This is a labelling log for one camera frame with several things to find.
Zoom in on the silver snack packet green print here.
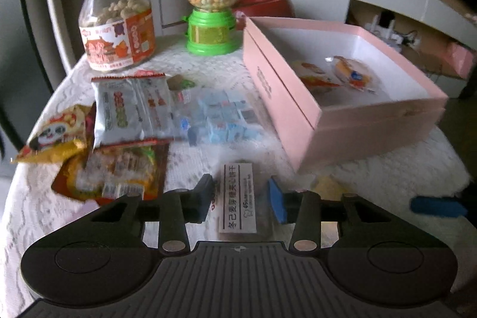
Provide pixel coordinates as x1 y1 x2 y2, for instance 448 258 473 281
91 75 151 149

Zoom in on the white router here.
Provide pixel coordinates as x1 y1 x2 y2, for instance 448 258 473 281
363 13 418 47

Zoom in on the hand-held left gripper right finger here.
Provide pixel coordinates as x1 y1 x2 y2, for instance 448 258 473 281
268 175 390 256

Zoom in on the pink cardboard box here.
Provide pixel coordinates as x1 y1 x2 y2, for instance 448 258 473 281
242 16 449 173

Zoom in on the red bag of candies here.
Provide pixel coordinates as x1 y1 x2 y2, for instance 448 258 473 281
51 138 171 201

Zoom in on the green gumball machine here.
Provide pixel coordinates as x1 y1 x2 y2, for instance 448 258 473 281
181 0 244 56

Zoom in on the white labelled biscuit packet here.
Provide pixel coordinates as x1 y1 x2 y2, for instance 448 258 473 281
209 162 263 236

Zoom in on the red plastic container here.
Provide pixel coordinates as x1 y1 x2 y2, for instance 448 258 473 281
234 0 296 31

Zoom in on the small green candy pack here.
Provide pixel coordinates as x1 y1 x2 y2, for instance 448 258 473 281
166 76 197 103

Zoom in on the pink container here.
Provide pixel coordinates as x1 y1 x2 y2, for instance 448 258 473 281
446 42 477 79

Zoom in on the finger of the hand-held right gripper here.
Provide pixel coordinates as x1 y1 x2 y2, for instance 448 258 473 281
410 193 472 220

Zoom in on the red and white snack packet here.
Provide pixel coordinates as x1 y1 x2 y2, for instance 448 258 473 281
292 59 345 100

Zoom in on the white lace tablecloth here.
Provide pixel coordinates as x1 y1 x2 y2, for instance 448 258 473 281
0 37 472 318

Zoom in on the yellow panda snack packet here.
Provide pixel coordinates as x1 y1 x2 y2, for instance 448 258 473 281
10 105 96 165

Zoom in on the glass jar with gold lid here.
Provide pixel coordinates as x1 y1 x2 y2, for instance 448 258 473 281
78 0 156 73

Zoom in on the silver snack packet red print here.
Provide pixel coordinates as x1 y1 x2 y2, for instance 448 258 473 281
135 71 176 140

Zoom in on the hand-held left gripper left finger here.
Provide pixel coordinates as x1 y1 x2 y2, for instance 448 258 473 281
89 174 214 256

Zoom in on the pale yellow wrapper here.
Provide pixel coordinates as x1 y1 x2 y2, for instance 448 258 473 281
314 174 349 198

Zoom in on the orange and blue snack packet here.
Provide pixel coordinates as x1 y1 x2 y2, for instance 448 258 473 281
327 55 378 94

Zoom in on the clear bag of blue candies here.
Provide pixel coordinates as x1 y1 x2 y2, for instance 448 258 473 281
169 87 266 148

